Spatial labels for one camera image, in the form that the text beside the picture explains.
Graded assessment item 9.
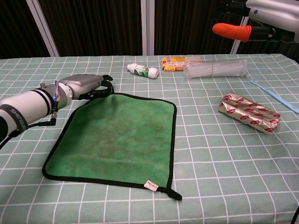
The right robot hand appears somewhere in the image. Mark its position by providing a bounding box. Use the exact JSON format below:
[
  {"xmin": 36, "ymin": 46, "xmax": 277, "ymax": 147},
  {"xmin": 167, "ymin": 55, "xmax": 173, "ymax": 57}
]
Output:
[{"xmin": 212, "ymin": 0, "xmax": 299, "ymax": 44}]

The yellow snack box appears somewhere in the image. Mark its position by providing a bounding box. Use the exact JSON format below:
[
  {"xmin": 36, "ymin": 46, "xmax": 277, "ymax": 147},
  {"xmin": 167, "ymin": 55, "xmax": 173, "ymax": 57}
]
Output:
[{"xmin": 161, "ymin": 55, "xmax": 202, "ymax": 72}]

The dark ribbed partition panel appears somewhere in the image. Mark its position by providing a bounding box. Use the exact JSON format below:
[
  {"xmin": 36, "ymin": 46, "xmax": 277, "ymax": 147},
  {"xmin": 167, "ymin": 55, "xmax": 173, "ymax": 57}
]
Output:
[
  {"xmin": 38, "ymin": 0, "xmax": 142, "ymax": 57},
  {"xmin": 237, "ymin": 39, "xmax": 299, "ymax": 62},
  {"xmin": 0, "ymin": 0, "xmax": 51, "ymax": 60},
  {"xmin": 154, "ymin": 0, "xmax": 244, "ymax": 56}
]

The grey partition frame post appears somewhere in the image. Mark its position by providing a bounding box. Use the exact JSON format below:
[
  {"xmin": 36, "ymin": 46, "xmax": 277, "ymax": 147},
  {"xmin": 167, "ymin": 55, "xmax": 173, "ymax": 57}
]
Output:
[
  {"xmin": 25, "ymin": 0, "xmax": 61, "ymax": 57},
  {"xmin": 230, "ymin": 14, "xmax": 249, "ymax": 55},
  {"xmin": 141, "ymin": 0, "xmax": 155, "ymax": 56}
]

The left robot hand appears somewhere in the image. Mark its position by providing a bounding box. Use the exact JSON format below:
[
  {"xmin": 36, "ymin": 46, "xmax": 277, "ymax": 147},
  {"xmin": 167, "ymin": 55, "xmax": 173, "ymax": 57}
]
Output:
[{"xmin": 58, "ymin": 74, "xmax": 115, "ymax": 101}]

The green microfiber cloth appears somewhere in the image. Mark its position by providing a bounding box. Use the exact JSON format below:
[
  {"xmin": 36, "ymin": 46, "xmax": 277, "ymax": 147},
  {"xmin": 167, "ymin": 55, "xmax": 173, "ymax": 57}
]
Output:
[{"xmin": 42, "ymin": 92, "xmax": 183, "ymax": 201}]

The small white green bottle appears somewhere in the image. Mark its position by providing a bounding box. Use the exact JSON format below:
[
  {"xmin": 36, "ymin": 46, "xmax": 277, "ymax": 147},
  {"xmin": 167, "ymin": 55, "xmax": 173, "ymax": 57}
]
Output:
[{"xmin": 127, "ymin": 63, "xmax": 159, "ymax": 79}]

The light blue toothbrush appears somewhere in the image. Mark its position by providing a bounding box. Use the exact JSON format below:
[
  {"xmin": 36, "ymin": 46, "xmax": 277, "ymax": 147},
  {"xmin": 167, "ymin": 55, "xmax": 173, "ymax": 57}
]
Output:
[{"xmin": 250, "ymin": 78, "xmax": 299, "ymax": 114}]

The gold foil pack red print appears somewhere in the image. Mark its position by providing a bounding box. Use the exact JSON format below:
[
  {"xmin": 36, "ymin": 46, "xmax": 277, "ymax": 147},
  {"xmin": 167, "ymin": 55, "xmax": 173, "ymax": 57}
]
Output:
[{"xmin": 218, "ymin": 92, "xmax": 281, "ymax": 135}]

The clear plastic straw pack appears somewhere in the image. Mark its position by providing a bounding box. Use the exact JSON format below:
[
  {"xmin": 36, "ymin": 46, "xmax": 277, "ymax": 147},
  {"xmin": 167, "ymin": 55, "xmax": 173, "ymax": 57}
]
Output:
[{"xmin": 183, "ymin": 58, "xmax": 248, "ymax": 80}]

